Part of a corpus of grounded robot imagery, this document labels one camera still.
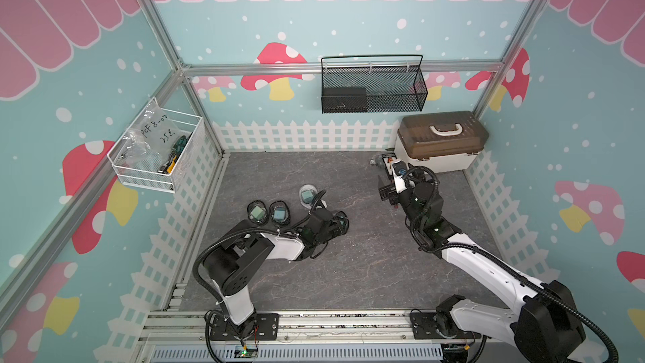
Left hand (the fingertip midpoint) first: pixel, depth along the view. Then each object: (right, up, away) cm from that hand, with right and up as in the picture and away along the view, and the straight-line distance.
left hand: (346, 225), depth 92 cm
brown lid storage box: (+39, +32, +5) cm, 50 cm away
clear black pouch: (-1, +2, -2) cm, 3 cm away
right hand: (+14, +20, -14) cm, 28 cm away
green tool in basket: (-51, +28, -18) cm, 61 cm away
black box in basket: (0, +47, 0) cm, 47 cm away
